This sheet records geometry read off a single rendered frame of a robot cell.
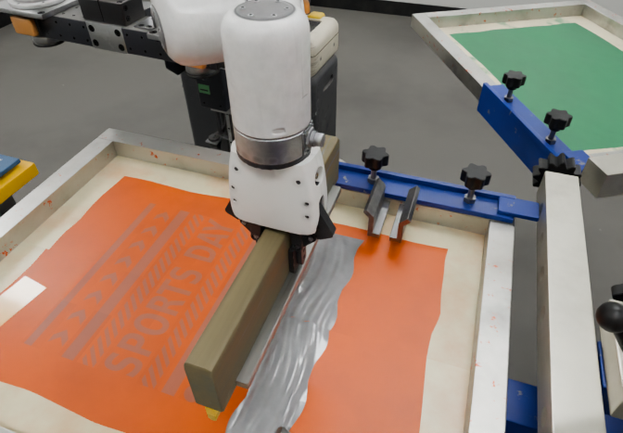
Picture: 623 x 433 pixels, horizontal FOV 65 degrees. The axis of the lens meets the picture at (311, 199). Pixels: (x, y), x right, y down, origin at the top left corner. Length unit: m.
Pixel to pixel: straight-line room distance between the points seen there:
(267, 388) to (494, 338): 0.29
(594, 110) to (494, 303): 0.68
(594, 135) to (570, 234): 0.45
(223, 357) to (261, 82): 0.24
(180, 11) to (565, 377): 0.53
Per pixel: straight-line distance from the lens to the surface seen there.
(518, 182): 2.62
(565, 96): 1.30
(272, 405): 0.62
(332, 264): 0.75
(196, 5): 0.47
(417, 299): 0.73
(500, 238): 0.79
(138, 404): 0.67
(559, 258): 0.72
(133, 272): 0.80
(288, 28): 0.40
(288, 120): 0.43
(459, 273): 0.77
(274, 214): 0.51
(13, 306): 0.83
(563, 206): 0.81
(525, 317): 2.02
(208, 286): 0.74
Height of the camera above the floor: 1.52
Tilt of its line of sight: 41 degrees down
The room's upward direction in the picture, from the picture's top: 1 degrees counter-clockwise
